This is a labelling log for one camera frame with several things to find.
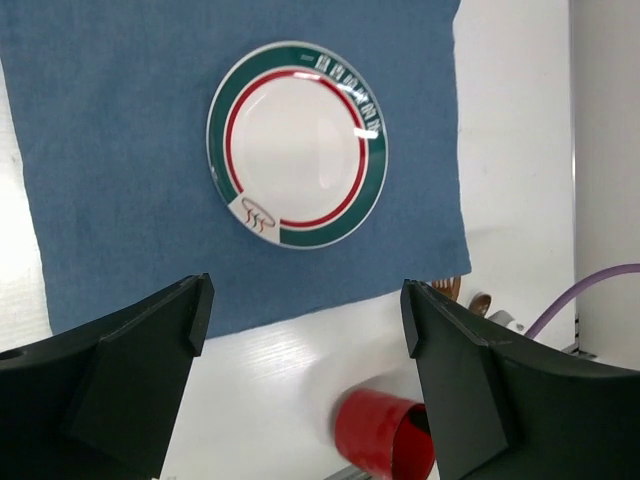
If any red mug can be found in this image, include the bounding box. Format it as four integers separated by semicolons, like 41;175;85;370
334;388;435;480

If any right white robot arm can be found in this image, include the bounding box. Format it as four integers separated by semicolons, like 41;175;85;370
488;310;525;334

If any copper spoon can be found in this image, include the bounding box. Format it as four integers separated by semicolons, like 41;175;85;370
468;292;492;317

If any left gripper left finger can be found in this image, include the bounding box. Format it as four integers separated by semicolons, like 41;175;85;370
1;274;215;479

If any blue cloth placemat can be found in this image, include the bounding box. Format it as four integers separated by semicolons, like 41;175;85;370
1;1;470;336

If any white plate green red rim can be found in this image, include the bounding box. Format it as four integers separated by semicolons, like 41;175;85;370
206;40;389;250

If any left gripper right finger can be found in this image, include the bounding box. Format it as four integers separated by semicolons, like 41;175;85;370
400;280;639;479

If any copper fork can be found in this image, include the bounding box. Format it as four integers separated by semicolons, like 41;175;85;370
431;276;461;301

